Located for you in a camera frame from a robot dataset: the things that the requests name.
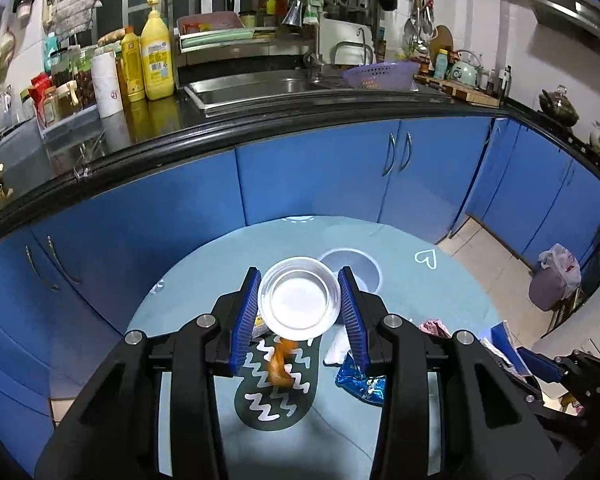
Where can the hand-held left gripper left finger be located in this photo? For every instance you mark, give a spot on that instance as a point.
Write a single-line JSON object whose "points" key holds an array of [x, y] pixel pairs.
{"points": [[245, 320]]}

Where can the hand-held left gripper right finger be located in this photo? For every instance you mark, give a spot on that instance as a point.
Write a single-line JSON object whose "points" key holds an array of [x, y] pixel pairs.
{"points": [[355, 320]]}

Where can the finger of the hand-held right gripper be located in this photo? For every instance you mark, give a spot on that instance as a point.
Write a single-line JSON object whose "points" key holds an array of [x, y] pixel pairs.
{"points": [[580, 422], [535, 365]]}

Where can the purple trash bin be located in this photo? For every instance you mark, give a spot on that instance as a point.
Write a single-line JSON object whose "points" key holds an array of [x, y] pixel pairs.
{"points": [[547, 290]]}

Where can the dark trash bin with bag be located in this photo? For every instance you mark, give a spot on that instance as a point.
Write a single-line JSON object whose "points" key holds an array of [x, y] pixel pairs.
{"points": [[562, 265]]}

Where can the crumpled white tissue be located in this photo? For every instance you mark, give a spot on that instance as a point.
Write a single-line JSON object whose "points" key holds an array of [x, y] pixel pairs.
{"points": [[337, 347]]}

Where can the crumpled blue foil wrapper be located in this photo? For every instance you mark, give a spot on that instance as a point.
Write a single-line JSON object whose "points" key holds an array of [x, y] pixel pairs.
{"points": [[357, 382]]}

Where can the crumpled pink wrapper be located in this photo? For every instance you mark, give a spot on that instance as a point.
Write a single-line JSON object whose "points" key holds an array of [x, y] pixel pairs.
{"points": [[435, 327]]}

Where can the dark tree-shaped placemat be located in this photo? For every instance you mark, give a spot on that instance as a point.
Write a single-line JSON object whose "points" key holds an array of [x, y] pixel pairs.
{"points": [[275, 410]]}

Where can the blue kitchen cabinet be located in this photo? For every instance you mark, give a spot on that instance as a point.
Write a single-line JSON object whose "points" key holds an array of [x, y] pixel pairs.
{"points": [[305, 180]]}

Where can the black kitchen countertop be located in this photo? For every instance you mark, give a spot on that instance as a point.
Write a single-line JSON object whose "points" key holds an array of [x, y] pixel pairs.
{"points": [[130, 125]]}

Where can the steel sink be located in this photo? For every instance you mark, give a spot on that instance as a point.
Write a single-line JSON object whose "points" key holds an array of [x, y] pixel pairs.
{"points": [[250, 87]]}

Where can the purple plastic basket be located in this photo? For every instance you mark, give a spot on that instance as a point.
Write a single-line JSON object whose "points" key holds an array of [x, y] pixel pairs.
{"points": [[380, 76]]}

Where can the wooden slatted trivet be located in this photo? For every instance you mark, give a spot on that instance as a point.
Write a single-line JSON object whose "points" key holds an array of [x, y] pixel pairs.
{"points": [[460, 91]]}

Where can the wok with glass lid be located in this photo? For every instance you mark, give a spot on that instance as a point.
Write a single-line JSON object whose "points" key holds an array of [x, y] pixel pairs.
{"points": [[560, 107]]}

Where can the teal bottle yellow cap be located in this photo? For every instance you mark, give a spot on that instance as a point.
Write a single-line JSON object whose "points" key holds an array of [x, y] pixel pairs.
{"points": [[441, 66]]}

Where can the mint green kettle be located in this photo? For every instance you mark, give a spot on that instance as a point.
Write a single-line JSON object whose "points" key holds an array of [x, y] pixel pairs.
{"points": [[465, 72]]}

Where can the white paper towel roll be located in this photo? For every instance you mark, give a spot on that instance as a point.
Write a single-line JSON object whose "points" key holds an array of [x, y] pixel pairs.
{"points": [[107, 85]]}

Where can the orange bottle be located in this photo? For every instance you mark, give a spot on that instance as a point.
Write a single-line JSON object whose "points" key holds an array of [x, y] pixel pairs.
{"points": [[131, 70]]}

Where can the yellow detergent bottle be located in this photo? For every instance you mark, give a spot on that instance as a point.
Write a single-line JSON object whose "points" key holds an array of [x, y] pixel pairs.
{"points": [[156, 60]]}

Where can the white cutting board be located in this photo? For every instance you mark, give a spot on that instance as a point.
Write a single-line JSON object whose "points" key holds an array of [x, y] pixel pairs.
{"points": [[340, 40]]}

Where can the dark sauce bottle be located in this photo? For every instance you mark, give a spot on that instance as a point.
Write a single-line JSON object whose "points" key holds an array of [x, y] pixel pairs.
{"points": [[505, 82]]}

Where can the green drainer tray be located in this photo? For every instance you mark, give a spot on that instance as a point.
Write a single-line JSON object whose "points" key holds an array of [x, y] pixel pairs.
{"points": [[215, 39]]}

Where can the jar of dried dates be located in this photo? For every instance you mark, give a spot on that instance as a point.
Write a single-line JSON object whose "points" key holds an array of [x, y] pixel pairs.
{"points": [[82, 87]]}

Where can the small curved faucet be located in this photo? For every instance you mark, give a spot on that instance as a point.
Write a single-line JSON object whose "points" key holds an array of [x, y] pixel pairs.
{"points": [[365, 35]]}

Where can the round wooden board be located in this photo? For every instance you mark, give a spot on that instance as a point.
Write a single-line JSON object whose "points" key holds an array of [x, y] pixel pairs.
{"points": [[442, 40]]}

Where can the pink plastic basket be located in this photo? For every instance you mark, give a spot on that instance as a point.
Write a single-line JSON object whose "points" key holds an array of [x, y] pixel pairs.
{"points": [[210, 22]]}

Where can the hanging metal utensils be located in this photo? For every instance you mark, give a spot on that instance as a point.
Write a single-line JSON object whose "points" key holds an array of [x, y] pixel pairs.
{"points": [[417, 25]]}

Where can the red packet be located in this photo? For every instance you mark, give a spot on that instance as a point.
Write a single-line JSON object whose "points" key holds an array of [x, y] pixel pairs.
{"points": [[40, 90]]}

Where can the silver pull-out faucet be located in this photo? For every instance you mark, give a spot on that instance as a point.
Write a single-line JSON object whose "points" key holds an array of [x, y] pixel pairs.
{"points": [[295, 10]]}

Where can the hanging grey cloth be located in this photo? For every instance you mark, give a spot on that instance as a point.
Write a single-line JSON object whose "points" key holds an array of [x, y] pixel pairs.
{"points": [[72, 10]]}

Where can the steel range hood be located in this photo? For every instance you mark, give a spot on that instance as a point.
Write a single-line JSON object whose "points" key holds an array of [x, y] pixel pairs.
{"points": [[575, 10]]}

